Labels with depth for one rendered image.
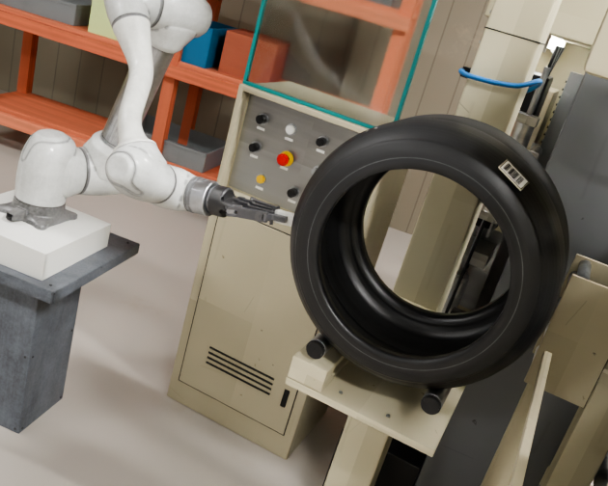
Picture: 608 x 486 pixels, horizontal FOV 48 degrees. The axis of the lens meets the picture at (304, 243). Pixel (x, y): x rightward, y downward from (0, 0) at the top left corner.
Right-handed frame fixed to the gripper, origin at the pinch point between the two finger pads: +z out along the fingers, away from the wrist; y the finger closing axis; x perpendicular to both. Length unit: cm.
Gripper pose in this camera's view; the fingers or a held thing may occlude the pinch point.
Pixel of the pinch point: (289, 219)
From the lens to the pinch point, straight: 161.0
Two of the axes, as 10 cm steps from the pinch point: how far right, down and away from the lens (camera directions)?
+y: 4.0, -2.3, 8.9
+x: -1.4, 9.4, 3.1
